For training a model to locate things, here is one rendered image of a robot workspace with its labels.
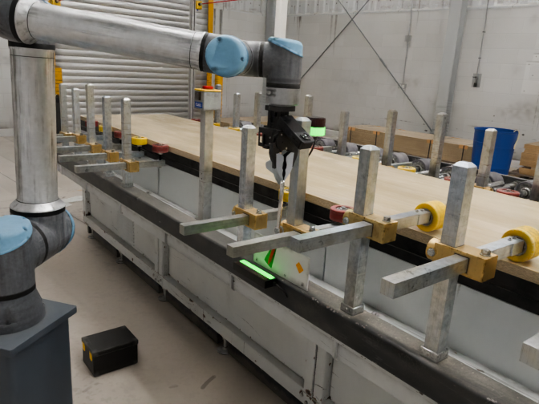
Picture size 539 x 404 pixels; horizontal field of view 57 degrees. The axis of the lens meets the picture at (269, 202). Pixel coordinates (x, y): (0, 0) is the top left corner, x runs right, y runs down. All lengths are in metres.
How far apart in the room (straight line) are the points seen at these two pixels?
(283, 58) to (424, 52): 8.19
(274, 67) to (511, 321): 0.84
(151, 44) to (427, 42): 8.38
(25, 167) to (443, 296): 1.14
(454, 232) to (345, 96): 9.31
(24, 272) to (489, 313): 1.19
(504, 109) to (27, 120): 7.91
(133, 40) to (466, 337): 1.10
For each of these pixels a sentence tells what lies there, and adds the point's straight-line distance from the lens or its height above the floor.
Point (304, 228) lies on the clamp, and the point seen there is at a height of 0.87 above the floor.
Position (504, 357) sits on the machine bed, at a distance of 1.37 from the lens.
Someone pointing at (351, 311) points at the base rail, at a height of 0.71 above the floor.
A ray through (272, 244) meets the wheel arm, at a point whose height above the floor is 0.84.
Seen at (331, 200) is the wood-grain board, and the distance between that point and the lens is 1.62.
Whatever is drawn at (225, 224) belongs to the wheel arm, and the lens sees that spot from 1.54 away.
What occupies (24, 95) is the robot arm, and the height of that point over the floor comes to 1.20.
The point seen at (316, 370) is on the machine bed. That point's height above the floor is 0.27.
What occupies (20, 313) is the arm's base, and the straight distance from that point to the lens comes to 1.48.
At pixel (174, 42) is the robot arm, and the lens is 1.20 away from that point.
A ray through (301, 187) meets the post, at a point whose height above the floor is 0.98.
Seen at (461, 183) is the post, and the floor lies 1.11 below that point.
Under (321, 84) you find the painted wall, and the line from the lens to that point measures 10.74.
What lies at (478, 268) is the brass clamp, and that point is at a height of 0.95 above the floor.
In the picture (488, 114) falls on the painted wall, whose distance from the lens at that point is 8.86.
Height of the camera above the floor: 1.31
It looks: 15 degrees down
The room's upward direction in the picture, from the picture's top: 3 degrees clockwise
